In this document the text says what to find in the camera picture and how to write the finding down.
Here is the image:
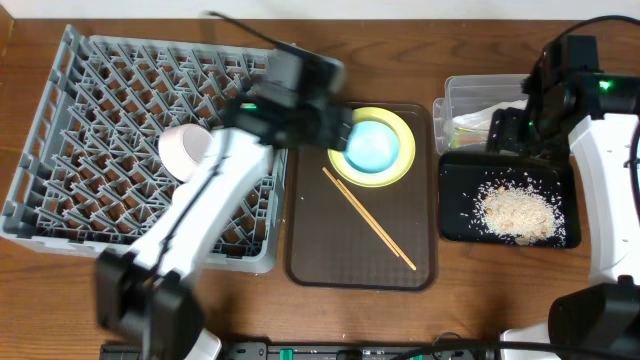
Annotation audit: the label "pink bowl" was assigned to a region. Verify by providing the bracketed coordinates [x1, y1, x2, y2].
[158, 124, 212, 182]

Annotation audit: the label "white paper napkin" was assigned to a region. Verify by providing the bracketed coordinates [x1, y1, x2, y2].
[452, 100, 527, 131]

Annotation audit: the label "clear plastic waste bin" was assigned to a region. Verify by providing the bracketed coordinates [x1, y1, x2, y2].
[432, 74, 528, 154]

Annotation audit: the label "grey plastic dish rack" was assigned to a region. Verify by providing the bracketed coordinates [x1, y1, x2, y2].
[1, 27, 269, 257]

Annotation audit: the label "brown serving tray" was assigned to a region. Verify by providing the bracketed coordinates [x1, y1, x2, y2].
[285, 103, 439, 292]

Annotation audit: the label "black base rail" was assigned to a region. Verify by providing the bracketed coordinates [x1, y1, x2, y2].
[99, 333, 639, 360]

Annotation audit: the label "yellow round plate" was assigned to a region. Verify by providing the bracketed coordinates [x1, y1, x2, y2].
[327, 106, 416, 188]

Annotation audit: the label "light blue bowl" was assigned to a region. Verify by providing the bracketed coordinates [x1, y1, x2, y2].
[343, 121, 400, 174]

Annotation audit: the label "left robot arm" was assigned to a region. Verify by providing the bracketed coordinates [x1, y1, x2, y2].
[95, 42, 353, 359]

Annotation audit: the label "black waste tray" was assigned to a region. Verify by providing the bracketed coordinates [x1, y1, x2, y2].
[438, 152, 581, 249]

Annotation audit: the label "rice food scraps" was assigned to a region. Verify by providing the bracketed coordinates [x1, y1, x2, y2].
[457, 168, 567, 247]

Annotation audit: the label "green orange snack wrapper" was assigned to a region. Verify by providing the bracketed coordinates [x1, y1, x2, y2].
[449, 127, 489, 149]

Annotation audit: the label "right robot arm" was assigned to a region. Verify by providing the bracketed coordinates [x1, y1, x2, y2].
[486, 35, 639, 359]

